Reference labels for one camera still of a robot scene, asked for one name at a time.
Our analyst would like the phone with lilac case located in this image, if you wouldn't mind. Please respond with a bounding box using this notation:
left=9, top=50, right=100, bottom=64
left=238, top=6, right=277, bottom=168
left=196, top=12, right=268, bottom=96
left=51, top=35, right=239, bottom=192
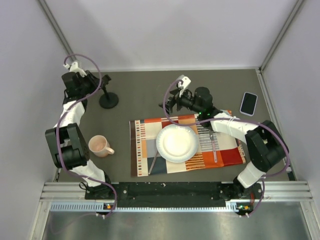
left=239, top=92, right=258, bottom=117

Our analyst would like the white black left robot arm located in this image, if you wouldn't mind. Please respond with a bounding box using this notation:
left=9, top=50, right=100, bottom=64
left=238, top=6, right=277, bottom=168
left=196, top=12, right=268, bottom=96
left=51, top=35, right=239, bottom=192
left=45, top=70, right=114, bottom=199

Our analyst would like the white ceramic plate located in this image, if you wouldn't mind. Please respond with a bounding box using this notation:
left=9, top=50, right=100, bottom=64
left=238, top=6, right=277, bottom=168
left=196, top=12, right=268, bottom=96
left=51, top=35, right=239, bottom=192
left=156, top=124, right=199, bottom=163

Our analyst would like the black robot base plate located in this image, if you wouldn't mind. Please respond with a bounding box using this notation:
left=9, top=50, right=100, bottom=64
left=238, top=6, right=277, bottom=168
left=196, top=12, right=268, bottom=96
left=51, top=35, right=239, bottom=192
left=79, top=181, right=263, bottom=202

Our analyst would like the pink handled fork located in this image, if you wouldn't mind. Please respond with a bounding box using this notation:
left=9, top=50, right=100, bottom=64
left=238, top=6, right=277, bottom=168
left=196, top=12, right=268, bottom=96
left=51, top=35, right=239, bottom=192
left=209, top=130, right=218, bottom=163

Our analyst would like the colourful patterned placemat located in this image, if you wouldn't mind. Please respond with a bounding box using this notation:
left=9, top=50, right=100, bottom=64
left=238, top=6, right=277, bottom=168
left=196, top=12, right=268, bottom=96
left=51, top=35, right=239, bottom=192
left=129, top=114, right=246, bottom=177

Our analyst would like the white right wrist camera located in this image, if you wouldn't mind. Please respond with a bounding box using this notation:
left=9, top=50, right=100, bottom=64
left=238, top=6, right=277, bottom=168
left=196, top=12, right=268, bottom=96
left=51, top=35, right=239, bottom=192
left=177, top=74, right=191, bottom=98

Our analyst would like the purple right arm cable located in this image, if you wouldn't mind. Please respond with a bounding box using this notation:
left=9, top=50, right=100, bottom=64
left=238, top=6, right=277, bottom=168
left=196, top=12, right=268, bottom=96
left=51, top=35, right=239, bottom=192
left=162, top=79, right=291, bottom=218

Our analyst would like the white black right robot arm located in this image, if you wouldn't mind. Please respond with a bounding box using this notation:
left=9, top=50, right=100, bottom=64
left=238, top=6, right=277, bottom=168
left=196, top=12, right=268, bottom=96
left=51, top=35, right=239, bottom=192
left=160, top=84, right=290, bottom=198

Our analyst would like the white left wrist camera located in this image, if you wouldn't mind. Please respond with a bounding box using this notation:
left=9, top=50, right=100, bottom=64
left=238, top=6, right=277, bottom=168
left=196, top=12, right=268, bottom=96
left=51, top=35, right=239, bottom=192
left=63, top=60, right=87, bottom=77

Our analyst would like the black phone stand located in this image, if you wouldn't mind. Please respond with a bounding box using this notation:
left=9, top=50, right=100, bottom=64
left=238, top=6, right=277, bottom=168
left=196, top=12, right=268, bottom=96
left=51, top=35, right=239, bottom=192
left=99, top=74, right=119, bottom=109

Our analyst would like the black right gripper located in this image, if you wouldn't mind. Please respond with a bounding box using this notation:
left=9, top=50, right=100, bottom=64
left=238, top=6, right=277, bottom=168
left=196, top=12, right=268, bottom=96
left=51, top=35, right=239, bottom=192
left=159, top=87, right=203, bottom=116

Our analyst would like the pink ceramic mug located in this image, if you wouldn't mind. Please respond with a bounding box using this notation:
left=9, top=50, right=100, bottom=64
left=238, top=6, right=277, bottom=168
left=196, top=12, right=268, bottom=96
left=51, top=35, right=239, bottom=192
left=88, top=135, right=115, bottom=158

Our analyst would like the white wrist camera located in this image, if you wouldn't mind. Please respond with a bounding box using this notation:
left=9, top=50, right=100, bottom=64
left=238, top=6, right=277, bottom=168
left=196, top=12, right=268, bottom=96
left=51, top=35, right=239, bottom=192
left=63, top=60, right=87, bottom=77
left=177, top=74, right=191, bottom=98

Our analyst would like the grey slotted cable duct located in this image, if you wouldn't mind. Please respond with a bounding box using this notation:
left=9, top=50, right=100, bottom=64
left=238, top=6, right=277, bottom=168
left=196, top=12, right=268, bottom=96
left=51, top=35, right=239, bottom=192
left=49, top=199, right=253, bottom=213

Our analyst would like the pink handled knife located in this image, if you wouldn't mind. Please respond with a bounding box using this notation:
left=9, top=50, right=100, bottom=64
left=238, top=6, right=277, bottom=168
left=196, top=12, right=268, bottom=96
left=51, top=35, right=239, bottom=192
left=148, top=151, right=159, bottom=175

